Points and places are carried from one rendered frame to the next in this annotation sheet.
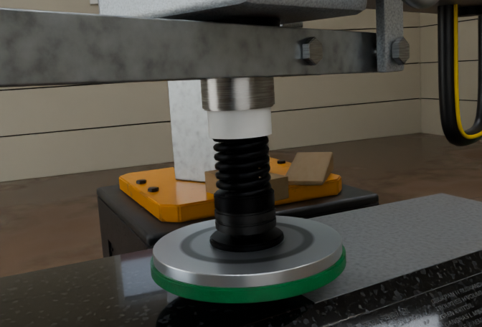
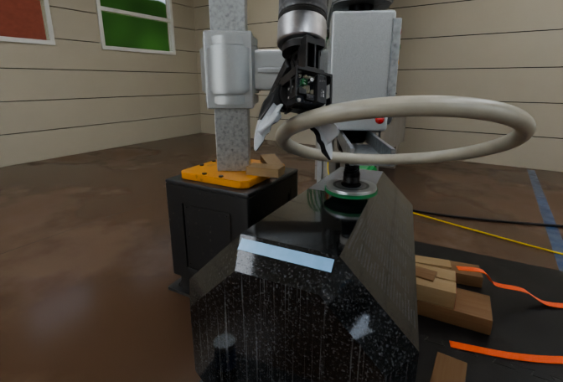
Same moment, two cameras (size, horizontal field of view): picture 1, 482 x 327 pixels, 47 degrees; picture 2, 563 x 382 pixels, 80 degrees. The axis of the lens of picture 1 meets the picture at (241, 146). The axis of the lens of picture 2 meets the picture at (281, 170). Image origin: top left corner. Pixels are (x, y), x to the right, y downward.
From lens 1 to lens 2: 112 cm
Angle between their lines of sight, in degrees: 38
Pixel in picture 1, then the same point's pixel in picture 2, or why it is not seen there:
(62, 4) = not seen: outside the picture
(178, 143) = (220, 154)
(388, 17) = not seen: hidden behind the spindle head
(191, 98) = (229, 134)
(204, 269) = (360, 192)
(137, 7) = (348, 126)
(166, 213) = (243, 184)
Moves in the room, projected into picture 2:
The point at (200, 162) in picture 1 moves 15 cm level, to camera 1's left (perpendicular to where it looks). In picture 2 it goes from (233, 162) to (209, 166)
